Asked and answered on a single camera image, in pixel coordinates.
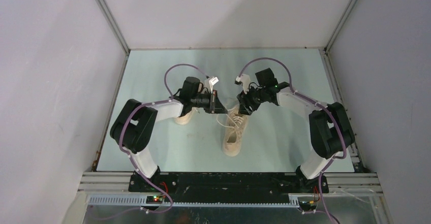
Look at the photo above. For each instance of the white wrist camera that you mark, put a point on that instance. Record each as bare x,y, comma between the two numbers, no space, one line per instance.
245,81
210,82

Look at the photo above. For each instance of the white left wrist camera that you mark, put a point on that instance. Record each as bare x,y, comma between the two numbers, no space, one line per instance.
210,82

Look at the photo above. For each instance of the beige sneaker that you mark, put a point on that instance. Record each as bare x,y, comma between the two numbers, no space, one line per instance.
234,126
183,120

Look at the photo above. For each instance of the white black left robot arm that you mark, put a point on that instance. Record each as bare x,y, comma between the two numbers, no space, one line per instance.
134,125

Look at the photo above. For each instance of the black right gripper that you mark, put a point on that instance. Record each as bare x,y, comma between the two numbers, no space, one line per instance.
245,102

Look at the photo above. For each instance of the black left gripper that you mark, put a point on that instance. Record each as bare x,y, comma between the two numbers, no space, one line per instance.
214,105

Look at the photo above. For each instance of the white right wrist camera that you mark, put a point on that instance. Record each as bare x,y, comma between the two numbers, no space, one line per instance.
245,81

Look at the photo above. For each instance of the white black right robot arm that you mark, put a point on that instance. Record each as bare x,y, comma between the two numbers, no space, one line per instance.
330,129

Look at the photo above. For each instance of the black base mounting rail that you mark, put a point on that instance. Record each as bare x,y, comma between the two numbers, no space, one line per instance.
229,188

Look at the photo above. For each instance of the aluminium frame rail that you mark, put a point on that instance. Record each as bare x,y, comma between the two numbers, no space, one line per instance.
111,188

